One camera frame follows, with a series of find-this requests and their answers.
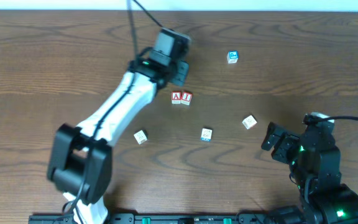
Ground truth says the red letter A block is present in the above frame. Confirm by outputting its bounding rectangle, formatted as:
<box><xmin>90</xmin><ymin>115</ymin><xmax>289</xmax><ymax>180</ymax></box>
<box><xmin>171</xmin><ymin>91</ymin><xmax>181</xmax><ymax>105</ymax></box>

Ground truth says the red letter I block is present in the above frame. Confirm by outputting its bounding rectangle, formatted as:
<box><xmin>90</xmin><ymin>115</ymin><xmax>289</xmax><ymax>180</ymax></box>
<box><xmin>181</xmin><ymin>91</ymin><xmax>193</xmax><ymax>106</ymax></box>

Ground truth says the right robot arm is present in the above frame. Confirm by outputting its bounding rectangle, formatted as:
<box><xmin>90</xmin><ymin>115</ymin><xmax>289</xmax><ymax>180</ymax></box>
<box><xmin>261</xmin><ymin>121</ymin><xmax>358</xmax><ymax>223</ymax></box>

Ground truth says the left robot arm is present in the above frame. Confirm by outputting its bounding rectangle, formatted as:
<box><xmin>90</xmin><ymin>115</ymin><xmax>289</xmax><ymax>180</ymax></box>
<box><xmin>47</xmin><ymin>58</ymin><xmax>189</xmax><ymax>223</ymax></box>

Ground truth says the white block right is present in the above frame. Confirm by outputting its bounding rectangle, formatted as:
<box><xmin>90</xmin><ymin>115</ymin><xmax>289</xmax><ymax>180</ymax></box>
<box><xmin>242</xmin><ymin>115</ymin><xmax>257</xmax><ymax>129</ymax></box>

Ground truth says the blue picture block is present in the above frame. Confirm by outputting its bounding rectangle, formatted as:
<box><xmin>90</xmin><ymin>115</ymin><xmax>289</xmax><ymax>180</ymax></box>
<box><xmin>227</xmin><ymin>51</ymin><xmax>239</xmax><ymax>64</ymax></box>

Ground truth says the white block blue bottom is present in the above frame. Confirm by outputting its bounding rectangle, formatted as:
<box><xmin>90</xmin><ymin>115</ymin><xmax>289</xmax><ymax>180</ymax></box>
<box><xmin>200</xmin><ymin>128</ymin><xmax>213</xmax><ymax>142</ymax></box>

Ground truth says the white block green B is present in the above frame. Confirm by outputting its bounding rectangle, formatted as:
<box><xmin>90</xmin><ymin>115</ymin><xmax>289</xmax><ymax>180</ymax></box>
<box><xmin>134</xmin><ymin>129</ymin><xmax>148</xmax><ymax>144</ymax></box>

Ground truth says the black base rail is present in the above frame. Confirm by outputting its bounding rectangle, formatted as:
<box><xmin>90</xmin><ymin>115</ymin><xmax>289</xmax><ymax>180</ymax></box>
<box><xmin>28</xmin><ymin>213</ymin><xmax>313</xmax><ymax>224</ymax></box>

